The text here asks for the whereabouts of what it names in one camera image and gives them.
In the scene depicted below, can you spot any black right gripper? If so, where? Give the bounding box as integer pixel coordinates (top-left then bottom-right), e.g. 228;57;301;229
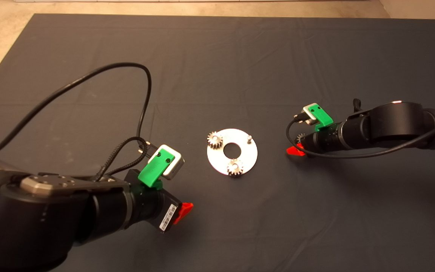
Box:
287;123;343;157

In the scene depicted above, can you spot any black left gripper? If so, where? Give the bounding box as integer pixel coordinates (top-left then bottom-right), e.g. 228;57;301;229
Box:
124;169;194;233

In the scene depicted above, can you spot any round metal carrier plate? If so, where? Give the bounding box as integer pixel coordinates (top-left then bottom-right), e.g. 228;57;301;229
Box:
207;128;258;176

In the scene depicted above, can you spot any dark grey table cloth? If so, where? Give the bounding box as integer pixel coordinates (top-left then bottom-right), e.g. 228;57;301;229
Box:
0;14;435;272

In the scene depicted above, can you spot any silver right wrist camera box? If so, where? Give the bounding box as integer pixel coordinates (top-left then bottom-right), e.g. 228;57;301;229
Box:
301;103;322;125

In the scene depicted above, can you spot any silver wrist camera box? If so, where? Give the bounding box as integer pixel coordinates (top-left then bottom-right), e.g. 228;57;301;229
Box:
148;144;185;181
301;103;322;125

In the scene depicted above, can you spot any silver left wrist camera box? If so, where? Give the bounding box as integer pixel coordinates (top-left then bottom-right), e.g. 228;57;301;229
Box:
148;144;185;181

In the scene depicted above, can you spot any green right camera mount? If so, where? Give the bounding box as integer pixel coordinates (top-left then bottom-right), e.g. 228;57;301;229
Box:
309;105;334;132

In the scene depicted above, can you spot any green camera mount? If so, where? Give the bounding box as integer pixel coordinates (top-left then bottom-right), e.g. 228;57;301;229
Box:
138;148;176;188
309;105;334;132

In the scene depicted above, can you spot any green left camera mount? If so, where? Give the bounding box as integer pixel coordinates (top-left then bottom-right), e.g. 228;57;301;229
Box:
138;148;176;188

